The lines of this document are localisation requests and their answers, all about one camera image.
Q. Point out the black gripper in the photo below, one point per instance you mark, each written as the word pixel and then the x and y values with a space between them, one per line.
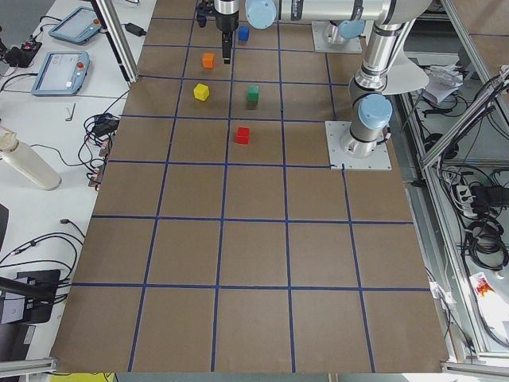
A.
pixel 225 23

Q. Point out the red wooden cube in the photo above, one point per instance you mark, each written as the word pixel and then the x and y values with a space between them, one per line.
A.
pixel 243 135

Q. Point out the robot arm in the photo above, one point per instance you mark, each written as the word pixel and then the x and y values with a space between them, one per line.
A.
pixel 392 21
pixel 341 32

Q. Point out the blue wooden cube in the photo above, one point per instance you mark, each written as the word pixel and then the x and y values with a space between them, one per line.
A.
pixel 243 33

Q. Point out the orange wooden cube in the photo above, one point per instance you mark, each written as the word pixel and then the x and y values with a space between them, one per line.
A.
pixel 209 60

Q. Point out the green wooden cube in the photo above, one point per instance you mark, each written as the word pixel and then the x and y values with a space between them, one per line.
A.
pixel 253 92

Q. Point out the yellow wooden cube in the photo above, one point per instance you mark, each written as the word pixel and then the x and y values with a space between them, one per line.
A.
pixel 201 92

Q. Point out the black power adapter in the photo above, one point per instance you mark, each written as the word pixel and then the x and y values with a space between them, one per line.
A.
pixel 135 29

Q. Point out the teach pendant tablet far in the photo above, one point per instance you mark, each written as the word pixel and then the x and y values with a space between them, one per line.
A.
pixel 78 27

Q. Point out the teach pendant tablet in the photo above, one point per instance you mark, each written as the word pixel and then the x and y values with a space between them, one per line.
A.
pixel 61 74
pixel 78 27

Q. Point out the teach pendant tablet near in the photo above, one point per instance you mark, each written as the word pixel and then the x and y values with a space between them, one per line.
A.
pixel 61 74

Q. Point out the hex key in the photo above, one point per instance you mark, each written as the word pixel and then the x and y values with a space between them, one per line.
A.
pixel 71 112

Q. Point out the white thermos bottle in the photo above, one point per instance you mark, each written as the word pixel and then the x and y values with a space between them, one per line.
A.
pixel 26 161

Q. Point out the white power strip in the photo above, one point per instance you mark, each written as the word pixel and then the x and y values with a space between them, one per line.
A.
pixel 464 199

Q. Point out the black monitor stand base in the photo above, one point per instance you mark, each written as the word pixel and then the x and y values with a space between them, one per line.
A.
pixel 29 297

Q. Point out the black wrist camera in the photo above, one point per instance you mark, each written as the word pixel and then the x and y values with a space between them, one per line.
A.
pixel 204 10

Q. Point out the aluminium frame post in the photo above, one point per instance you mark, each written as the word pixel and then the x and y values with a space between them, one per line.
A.
pixel 109 20

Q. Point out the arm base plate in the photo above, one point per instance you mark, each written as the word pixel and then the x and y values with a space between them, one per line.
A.
pixel 322 46
pixel 346 153

